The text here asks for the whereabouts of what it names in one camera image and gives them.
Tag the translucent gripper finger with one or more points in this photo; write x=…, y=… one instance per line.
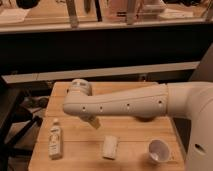
x=94, y=122

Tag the white plastic bottle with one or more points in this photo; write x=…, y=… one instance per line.
x=55, y=141

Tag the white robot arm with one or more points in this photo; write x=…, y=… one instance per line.
x=188, y=100

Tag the green ceramic bowl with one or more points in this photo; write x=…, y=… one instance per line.
x=145, y=119

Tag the white sponge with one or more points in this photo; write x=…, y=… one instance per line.
x=110, y=147

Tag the white plastic cup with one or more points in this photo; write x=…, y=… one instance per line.
x=158, y=151

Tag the black chair frame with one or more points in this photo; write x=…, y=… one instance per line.
x=11, y=112

